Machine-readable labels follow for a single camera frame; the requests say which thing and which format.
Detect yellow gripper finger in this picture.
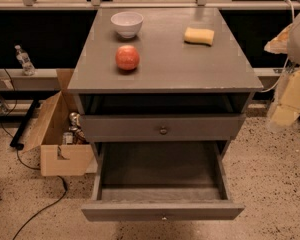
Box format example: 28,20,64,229
268,69,300,128
264,24,292,54

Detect red apple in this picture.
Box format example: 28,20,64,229
115,45,140,70

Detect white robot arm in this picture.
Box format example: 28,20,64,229
264,13,300,129

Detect closed upper grey drawer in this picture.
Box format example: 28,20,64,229
79,114,245,142

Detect grey drawer cabinet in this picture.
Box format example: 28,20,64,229
67,7,264,223

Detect open grey drawer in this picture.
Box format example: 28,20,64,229
82,141,244,221

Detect yellow sponge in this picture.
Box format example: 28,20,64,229
184,27,214,46

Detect white ceramic bowl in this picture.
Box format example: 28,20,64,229
111,11,144,38

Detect items inside cardboard box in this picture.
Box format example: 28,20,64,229
62,112,87,145

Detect cardboard box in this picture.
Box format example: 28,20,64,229
22,69,97,176

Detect clear plastic water bottle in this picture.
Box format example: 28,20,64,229
15,45,35,76

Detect white cable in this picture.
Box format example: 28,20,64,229
259,0,296,94

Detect grey metal rail shelf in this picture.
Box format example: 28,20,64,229
0,69,73,91

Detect black floor cable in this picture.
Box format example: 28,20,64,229
0,40,69,240

